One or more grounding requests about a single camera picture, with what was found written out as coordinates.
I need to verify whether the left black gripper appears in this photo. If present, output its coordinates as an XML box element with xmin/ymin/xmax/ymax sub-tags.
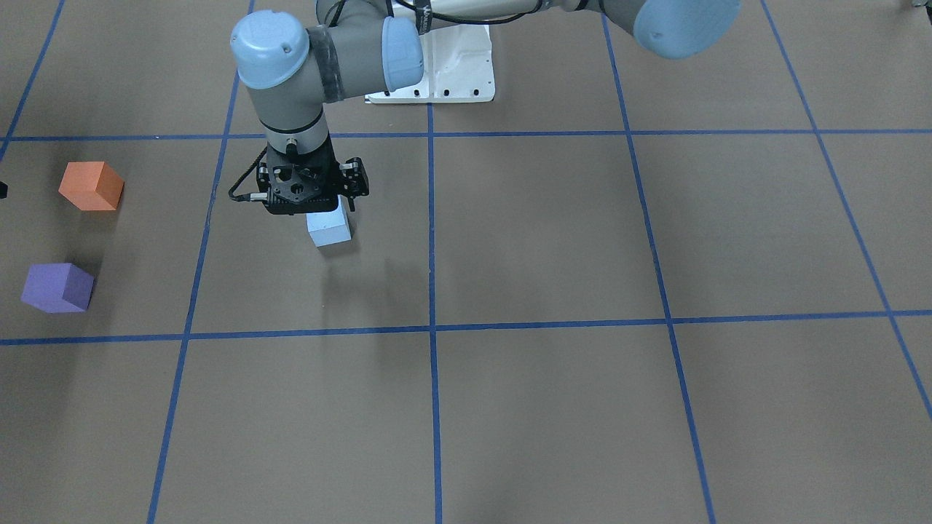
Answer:
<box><xmin>256</xmin><ymin>138</ymin><xmax>339</xmax><ymax>215</ymax></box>

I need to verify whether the light blue foam block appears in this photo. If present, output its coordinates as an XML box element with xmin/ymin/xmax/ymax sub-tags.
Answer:
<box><xmin>305</xmin><ymin>198</ymin><xmax>352</xmax><ymax>247</ymax></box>

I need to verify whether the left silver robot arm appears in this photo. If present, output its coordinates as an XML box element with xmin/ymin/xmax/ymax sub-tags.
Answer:
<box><xmin>229</xmin><ymin>1</ymin><xmax>553</xmax><ymax>215</ymax></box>

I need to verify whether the orange foam block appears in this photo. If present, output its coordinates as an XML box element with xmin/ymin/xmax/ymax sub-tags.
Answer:
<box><xmin>58</xmin><ymin>162</ymin><xmax>125</xmax><ymax>212</ymax></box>

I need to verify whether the purple foam block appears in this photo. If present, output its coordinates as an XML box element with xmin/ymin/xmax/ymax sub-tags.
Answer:
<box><xmin>20</xmin><ymin>263</ymin><xmax>95</xmax><ymax>313</ymax></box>

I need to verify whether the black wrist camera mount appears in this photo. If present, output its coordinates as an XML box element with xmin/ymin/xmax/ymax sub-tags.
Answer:
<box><xmin>337</xmin><ymin>156</ymin><xmax>370</xmax><ymax>213</ymax></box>

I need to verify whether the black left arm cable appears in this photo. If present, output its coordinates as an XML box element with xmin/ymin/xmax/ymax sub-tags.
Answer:
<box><xmin>228</xmin><ymin>146</ymin><xmax>272</xmax><ymax>203</ymax></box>

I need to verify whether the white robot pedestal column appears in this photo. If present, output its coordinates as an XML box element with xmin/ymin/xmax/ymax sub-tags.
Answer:
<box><xmin>364</xmin><ymin>25</ymin><xmax>496</xmax><ymax>104</ymax></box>

